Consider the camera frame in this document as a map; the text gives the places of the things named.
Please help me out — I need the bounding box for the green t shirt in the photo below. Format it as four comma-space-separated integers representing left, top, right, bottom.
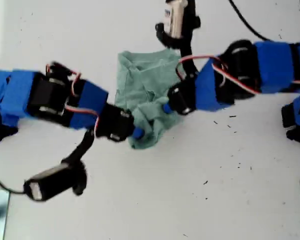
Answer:
113, 48, 185, 151

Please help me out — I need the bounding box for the black camera stalk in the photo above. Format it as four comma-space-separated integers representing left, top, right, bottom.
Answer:
178, 42, 199, 80
61, 128, 96, 166

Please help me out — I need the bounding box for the red white servo wire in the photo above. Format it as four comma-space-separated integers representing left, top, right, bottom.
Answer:
45, 62, 101, 139
176, 54, 300, 95

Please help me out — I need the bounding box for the silver black camera box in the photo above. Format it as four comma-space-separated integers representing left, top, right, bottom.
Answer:
154, 0, 201, 49

